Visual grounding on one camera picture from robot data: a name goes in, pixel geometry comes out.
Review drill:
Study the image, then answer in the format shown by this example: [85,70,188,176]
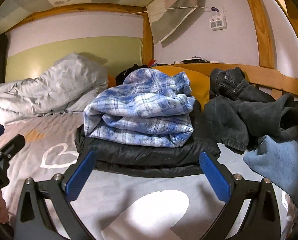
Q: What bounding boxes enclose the black jacket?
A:
[75,101,220,178]

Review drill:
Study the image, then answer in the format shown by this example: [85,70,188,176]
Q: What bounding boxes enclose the blue white plaid shirt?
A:
[84,68,195,148]

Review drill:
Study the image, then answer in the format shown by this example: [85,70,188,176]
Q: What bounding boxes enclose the black jeans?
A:
[205,67,298,153]

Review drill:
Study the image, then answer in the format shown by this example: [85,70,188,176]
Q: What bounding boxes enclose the grey rumpled duvet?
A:
[0,53,108,125]

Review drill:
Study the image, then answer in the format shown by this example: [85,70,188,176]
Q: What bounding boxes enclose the light blue garment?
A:
[243,135,298,210]

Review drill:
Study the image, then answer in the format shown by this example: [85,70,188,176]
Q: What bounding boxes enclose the grey printed bed sheet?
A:
[0,112,298,240]

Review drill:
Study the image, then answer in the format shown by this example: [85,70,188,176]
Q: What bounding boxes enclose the orange yellow cushion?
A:
[108,66,210,108]

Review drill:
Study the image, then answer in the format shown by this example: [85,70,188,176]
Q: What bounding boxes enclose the hanging patchwork curtain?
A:
[146,0,199,45]

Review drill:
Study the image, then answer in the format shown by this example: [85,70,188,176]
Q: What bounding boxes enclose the white wall socket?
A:
[209,7,227,31]

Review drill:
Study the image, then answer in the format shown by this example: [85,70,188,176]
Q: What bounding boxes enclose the wooden bed frame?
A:
[7,0,298,98]

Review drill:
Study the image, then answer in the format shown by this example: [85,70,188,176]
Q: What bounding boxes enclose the dark clothing by duvet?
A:
[115,64,149,86]

